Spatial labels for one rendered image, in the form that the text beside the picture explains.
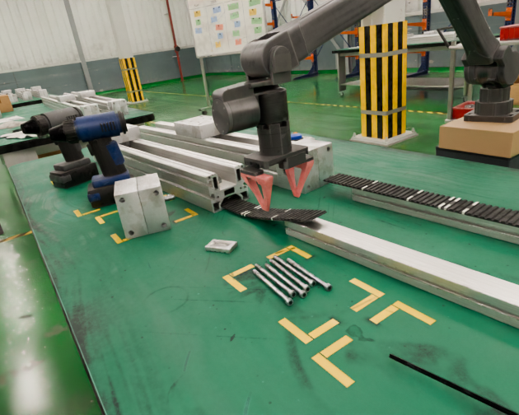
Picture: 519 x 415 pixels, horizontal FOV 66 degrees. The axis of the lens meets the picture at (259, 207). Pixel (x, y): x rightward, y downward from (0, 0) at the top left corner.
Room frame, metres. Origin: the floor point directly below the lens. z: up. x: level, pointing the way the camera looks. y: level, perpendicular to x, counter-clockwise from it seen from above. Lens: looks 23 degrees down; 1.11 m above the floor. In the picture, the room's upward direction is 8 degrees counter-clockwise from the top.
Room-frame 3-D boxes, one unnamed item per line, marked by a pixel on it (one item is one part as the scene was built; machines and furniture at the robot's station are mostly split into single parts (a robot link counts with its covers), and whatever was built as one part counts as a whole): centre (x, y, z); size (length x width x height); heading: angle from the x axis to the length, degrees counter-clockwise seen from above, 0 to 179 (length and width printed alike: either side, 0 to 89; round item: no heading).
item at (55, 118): (1.18, 0.57, 0.89); 0.20 x 0.08 x 0.22; 141
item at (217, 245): (0.63, 0.08, 0.78); 0.05 x 0.03 x 0.01; 63
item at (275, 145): (0.69, -0.04, 0.95); 0.10 x 0.07 x 0.07; 127
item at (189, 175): (1.15, 0.30, 0.82); 0.80 x 0.10 x 0.09; 36
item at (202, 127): (1.26, 0.14, 0.87); 0.16 x 0.11 x 0.07; 36
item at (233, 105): (0.66, -0.01, 1.04); 0.12 x 0.09 x 0.12; 120
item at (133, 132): (1.35, 0.44, 0.87); 0.16 x 0.11 x 0.07; 36
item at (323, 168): (0.91, -0.13, 0.83); 0.12 x 0.09 x 0.10; 126
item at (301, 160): (0.70, -0.06, 0.87); 0.07 x 0.07 x 0.09; 37
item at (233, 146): (1.26, 0.14, 0.82); 0.80 x 0.10 x 0.09; 36
